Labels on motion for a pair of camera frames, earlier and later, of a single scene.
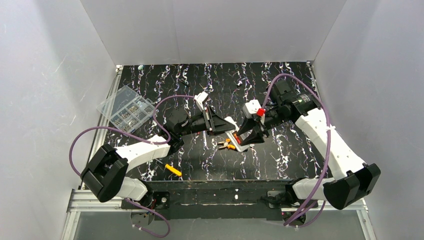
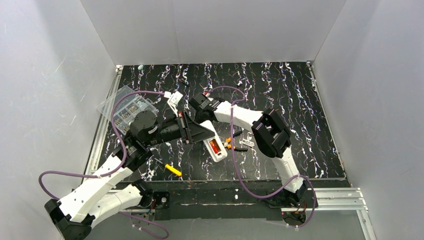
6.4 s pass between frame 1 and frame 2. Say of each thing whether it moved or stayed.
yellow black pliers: stayed
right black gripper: moved
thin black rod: stayed
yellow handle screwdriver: stayed
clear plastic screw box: stayed
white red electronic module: moved
